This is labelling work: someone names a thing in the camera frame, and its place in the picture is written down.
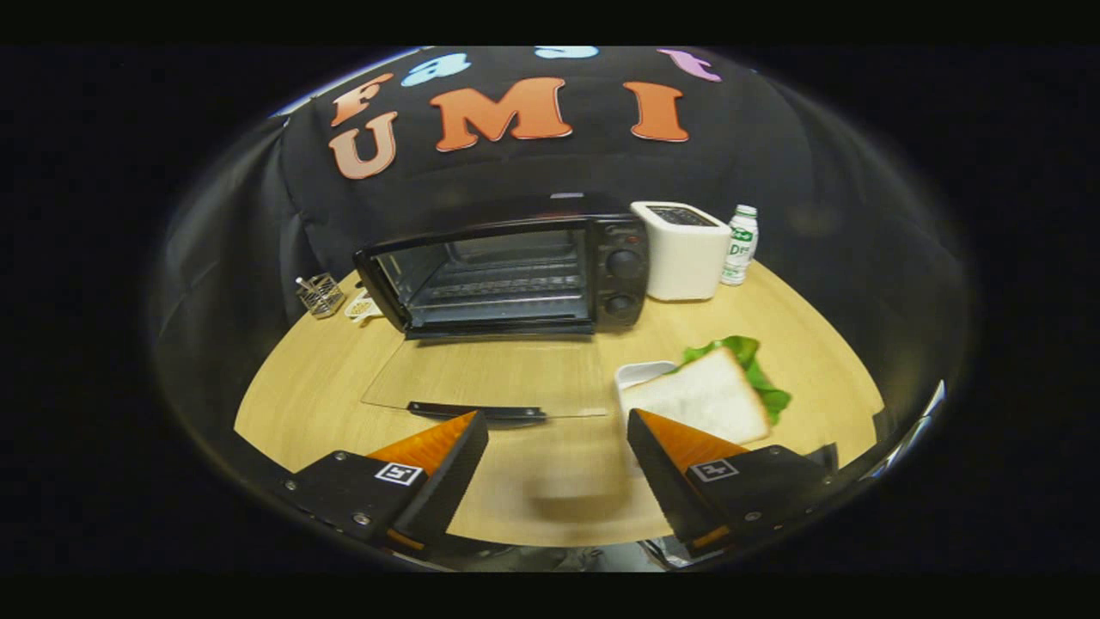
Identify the white pop-up toaster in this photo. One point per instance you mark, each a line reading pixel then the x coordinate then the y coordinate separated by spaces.
pixel 683 258

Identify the black toaster oven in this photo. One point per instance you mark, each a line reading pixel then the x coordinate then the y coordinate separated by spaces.
pixel 516 275

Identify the small white patterned object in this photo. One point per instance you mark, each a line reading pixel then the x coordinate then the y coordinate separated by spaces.
pixel 361 308

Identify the white rectangular tray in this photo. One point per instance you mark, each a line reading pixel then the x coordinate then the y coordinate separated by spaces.
pixel 640 373

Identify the white green label bottle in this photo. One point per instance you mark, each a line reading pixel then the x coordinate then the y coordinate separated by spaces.
pixel 739 249

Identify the lettuce sandwich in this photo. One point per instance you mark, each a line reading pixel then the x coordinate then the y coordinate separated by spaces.
pixel 700 400

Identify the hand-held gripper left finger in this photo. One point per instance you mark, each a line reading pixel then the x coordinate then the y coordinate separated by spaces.
pixel 451 477

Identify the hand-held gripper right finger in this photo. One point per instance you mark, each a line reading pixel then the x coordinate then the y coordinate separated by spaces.
pixel 666 481

